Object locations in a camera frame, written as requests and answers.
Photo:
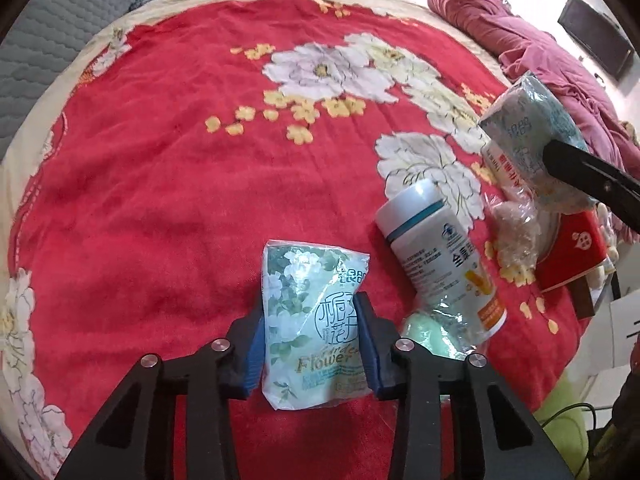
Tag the teal tissue pack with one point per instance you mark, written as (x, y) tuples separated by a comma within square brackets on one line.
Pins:
[(530, 125)]

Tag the clear crinkled plastic bag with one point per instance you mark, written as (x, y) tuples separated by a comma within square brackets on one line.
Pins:
[(515, 232)]

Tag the green floral tissue pack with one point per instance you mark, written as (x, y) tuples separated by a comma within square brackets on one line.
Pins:
[(310, 320)]

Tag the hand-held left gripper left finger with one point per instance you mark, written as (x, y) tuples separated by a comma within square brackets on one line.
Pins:
[(254, 345)]

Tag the white bottle orange label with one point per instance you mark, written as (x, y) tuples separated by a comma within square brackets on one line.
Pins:
[(435, 250)]

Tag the pink quilt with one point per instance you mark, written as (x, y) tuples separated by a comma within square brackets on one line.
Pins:
[(545, 45)]

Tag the grey quilted headboard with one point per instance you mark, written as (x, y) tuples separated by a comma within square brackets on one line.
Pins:
[(55, 30)]

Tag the green item in plastic wrap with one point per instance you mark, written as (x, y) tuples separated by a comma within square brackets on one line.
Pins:
[(427, 332)]

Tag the black television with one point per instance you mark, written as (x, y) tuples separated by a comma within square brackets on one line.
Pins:
[(595, 35)]

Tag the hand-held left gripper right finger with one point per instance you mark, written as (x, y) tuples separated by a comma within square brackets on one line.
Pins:
[(370, 350)]

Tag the red gift box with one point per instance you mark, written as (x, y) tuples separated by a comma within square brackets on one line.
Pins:
[(575, 245)]

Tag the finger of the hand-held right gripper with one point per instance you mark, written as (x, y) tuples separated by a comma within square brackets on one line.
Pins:
[(590, 172)]

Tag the green mat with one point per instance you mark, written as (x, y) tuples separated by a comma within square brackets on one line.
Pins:
[(565, 390)]

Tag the red floral blanket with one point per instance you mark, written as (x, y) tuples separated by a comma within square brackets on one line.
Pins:
[(175, 185)]

